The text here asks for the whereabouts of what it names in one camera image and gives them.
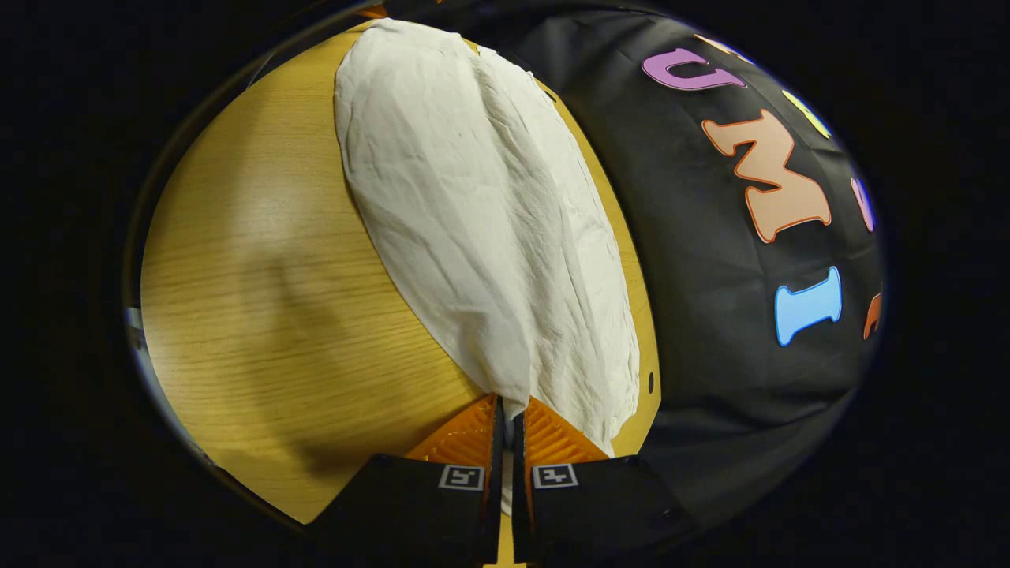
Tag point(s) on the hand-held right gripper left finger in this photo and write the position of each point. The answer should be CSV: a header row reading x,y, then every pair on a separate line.
x,y
394,505

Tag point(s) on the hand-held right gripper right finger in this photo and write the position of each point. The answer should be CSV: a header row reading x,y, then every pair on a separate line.
x,y
600,505

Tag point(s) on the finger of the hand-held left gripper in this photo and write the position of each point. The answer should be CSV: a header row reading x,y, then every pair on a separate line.
x,y
372,12

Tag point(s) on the white jeans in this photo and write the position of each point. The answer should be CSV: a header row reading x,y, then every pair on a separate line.
x,y
481,221

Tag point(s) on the black backdrop cloth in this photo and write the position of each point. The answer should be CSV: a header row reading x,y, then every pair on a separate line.
x,y
710,315

